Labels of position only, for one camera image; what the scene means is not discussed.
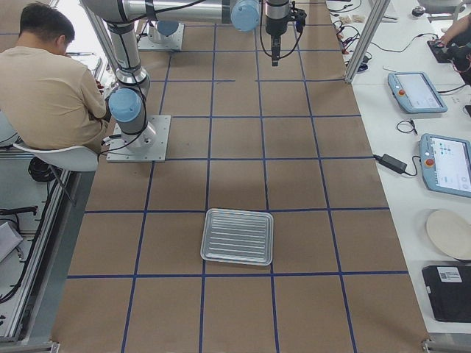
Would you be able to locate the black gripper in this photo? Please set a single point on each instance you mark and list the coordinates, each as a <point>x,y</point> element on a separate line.
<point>274,26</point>

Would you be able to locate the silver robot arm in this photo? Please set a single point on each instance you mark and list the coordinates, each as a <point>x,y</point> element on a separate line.
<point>128,104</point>

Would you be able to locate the ribbed silver metal tray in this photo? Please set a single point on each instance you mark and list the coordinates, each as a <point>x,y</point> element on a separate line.
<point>238,236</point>

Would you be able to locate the far blue teach pendant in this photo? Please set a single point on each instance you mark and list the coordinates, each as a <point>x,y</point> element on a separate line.
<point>415,93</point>

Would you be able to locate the blue teach pendant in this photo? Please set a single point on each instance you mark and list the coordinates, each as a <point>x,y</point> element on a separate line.
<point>445,164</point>
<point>415,93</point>

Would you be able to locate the black power adapter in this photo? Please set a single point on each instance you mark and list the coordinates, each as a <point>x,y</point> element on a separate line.
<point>391,163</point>

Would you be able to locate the near blue teach pendant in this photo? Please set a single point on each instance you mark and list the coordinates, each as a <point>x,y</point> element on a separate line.
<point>445,164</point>

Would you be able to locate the white plastic chair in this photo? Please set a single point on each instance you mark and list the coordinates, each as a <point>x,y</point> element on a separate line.
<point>75,158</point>

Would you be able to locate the seated man in beige shirt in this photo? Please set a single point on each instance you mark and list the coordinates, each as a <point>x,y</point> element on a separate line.
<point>51,100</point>

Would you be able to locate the beige round plate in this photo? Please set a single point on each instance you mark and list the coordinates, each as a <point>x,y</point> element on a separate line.
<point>449,233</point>

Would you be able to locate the black flat box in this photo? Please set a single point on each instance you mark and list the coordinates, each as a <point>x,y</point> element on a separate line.
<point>448,289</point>

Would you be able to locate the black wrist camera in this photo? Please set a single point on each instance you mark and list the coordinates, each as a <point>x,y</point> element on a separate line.
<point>298,16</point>

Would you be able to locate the aluminium frame post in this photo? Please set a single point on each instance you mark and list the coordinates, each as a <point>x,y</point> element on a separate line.
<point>367,34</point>

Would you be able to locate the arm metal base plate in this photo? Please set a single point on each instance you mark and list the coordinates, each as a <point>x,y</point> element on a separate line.
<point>154,143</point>
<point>161,36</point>

